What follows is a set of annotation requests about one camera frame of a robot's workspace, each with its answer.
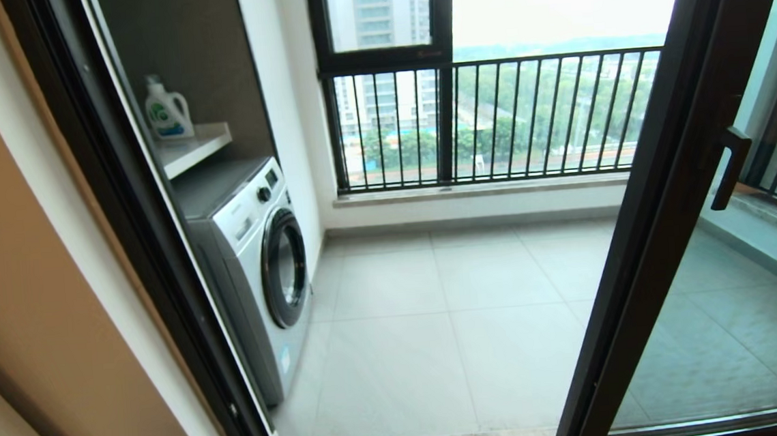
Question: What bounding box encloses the dark brown sliding glass door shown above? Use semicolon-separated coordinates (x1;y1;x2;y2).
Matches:
525;0;777;436

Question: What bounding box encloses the white drum washing machine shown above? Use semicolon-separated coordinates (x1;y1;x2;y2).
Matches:
169;154;321;412

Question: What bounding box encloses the white green detergent bottle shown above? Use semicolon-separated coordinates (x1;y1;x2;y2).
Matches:
141;72;196;141

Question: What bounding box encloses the white wall shelf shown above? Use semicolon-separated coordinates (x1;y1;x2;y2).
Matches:
153;121;236;181

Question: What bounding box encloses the dark window frame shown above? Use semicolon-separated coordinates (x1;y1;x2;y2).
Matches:
305;0;469;195

